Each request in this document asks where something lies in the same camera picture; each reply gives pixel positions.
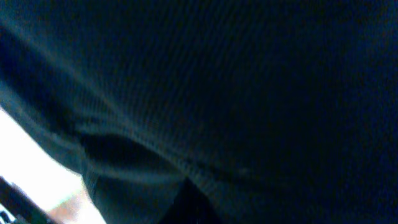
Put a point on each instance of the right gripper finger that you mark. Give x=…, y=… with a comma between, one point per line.
x=21, y=207

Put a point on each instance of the black t-shirt small logo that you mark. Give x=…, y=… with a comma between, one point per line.
x=212, y=111

